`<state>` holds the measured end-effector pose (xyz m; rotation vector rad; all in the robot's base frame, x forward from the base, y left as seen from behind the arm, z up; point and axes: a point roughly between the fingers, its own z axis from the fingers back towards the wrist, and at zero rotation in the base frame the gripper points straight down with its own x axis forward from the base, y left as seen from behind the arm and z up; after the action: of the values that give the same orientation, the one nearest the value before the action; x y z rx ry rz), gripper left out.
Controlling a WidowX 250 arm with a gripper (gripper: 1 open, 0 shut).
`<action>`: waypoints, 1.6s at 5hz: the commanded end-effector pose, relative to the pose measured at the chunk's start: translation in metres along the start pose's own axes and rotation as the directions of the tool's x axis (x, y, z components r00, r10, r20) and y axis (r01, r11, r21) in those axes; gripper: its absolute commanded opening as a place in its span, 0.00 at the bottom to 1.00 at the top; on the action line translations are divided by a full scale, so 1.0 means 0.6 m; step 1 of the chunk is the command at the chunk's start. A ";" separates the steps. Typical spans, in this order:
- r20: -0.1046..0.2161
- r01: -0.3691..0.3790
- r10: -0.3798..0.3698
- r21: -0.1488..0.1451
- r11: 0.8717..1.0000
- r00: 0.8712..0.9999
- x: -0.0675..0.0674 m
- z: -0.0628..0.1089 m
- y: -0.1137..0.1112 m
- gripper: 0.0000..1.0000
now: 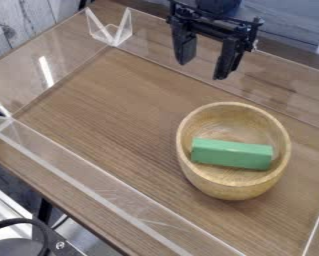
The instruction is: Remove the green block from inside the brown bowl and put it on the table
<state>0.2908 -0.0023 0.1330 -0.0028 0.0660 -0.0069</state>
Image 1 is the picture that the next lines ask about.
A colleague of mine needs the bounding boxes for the brown wooden bowl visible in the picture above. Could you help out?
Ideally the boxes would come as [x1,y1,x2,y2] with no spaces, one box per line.
[176,102,292,201]

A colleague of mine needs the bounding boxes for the green rectangular block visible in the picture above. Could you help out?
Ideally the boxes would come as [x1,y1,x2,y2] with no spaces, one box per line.
[192,138,274,170]

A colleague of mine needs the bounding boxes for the black metal base plate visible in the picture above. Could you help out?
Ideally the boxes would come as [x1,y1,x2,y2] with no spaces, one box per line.
[33,218,87,256]

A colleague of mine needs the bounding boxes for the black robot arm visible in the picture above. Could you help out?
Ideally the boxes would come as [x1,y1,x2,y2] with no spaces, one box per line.
[166,0,265,80]

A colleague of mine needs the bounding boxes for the clear acrylic corner bracket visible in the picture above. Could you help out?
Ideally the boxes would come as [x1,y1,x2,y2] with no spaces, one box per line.
[85,8,133,47]

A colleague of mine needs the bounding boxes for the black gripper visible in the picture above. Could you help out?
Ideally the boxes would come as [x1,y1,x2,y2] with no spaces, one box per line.
[168,0,264,80]

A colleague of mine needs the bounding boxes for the black cable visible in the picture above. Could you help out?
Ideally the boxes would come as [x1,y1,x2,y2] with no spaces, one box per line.
[0,217,51,256]

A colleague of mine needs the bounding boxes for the clear acrylic enclosure walls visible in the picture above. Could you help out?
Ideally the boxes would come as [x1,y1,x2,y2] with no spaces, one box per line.
[0,0,319,256]

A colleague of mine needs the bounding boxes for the black table leg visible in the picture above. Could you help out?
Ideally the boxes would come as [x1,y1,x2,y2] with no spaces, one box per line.
[38,199,54,224]

